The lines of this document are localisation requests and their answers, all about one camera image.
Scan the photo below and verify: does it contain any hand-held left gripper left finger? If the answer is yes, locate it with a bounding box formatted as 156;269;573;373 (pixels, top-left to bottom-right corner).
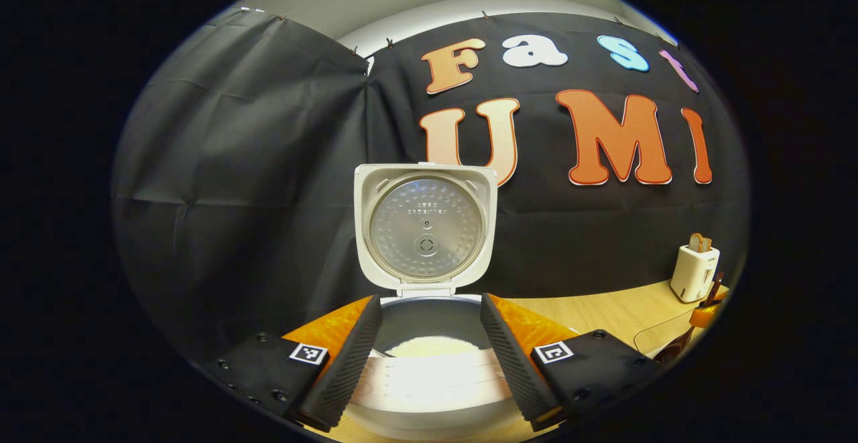
204;294;384;432

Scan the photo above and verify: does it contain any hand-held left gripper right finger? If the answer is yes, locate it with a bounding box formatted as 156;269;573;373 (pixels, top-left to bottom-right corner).
480;293;664;432

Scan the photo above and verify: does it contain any brown wooden spoon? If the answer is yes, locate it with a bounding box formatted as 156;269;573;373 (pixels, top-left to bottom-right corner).
654;271;726;363

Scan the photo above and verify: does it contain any white rice cooker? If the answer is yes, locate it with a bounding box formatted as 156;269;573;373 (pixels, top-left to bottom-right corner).
345;162;530;442

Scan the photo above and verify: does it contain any white toaster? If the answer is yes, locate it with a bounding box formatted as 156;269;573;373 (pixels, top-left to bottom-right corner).
670;243;721;304

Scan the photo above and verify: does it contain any clear plastic container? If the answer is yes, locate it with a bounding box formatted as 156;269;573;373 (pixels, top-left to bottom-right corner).
632;310;695;358

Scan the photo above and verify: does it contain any black backdrop cloth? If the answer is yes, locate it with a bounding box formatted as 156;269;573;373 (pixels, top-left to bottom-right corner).
111;9;750;363

